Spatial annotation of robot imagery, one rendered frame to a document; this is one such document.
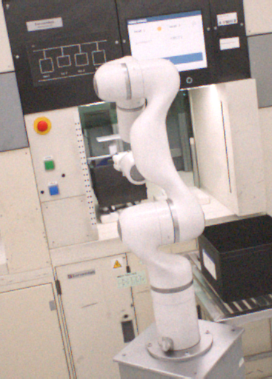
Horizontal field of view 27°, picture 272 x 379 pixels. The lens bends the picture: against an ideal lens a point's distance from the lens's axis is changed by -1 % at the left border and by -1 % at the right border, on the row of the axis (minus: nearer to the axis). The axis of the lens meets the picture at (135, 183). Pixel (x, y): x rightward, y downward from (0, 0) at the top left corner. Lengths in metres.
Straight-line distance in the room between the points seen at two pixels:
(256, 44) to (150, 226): 1.05
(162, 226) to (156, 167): 0.15
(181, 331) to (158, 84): 0.67
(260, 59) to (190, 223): 0.98
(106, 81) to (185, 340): 0.73
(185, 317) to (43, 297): 0.87
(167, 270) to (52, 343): 0.99
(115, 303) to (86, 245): 0.28
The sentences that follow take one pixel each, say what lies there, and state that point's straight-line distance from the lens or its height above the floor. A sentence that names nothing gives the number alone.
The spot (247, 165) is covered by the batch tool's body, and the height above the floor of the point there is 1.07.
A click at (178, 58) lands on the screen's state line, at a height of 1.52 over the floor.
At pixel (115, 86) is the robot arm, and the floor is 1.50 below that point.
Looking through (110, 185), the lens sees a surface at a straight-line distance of 2.38.
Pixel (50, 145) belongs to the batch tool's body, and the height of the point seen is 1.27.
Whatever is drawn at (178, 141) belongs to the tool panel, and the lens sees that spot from 3.14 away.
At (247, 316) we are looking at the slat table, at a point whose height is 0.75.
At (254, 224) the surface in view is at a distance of 2.09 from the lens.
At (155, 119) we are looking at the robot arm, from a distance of 1.47.
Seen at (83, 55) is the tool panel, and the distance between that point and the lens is 2.11.
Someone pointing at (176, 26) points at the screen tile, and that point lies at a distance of 2.17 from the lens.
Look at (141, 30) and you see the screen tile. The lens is 2.14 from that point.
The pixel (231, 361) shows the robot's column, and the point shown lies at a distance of 1.67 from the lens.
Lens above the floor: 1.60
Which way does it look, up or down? 14 degrees down
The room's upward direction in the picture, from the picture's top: 8 degrees counter-clockwise
